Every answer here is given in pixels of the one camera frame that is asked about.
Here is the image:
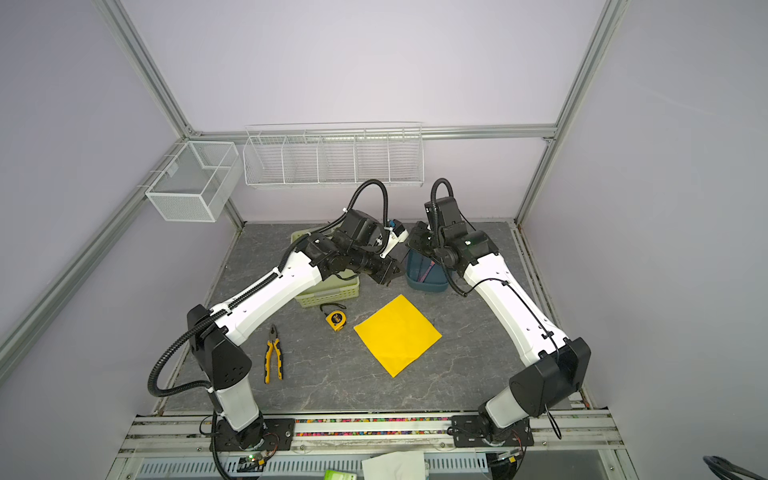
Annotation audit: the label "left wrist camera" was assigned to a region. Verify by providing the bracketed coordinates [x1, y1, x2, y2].
[380, 219, 409, 258]

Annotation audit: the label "teal plastic tray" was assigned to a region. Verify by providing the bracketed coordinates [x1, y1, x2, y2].
[405, 250, 449, 293]

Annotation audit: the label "green small object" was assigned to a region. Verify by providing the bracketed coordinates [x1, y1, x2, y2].
[323, 470, 357, 480]

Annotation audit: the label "small white wire basket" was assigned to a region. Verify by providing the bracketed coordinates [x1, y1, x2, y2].
[146, 141, 244, 223]

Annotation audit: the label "black cable bottom right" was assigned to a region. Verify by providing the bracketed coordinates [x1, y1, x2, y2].
[703, 455, 766, 480]

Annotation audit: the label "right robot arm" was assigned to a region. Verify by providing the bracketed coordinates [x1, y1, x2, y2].
[407, 178, 591, 444]

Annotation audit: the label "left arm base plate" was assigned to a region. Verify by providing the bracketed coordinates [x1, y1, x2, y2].
[211, 417, 296, 452]

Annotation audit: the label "yellow paper napkin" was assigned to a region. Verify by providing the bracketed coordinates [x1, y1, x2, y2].
[354, 295, 442, 378]

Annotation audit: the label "white paper sheet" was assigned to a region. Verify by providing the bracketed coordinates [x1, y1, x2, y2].
[362, 451, 428, 480]

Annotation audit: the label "light green perforated basket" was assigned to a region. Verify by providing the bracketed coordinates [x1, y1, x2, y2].
[290, 227, 361, 308]

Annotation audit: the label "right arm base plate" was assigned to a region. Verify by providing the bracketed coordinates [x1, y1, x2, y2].
[447, 413, 534, 448]

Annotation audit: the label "purple metal knife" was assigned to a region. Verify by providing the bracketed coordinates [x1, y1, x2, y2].
[419, 260, 435, 283]

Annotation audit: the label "yellow black pliers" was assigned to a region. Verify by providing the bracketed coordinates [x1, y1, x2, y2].
[264, 324, 284, 385]

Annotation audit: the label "yellow tape measure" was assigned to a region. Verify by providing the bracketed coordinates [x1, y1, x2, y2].
[319, 302, 347, 332]

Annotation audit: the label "long white wire shelf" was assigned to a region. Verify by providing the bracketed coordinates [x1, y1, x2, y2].
[242, 122, 425, 188]

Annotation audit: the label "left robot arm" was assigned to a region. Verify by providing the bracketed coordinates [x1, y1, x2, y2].
[147, 197, 408, 450]

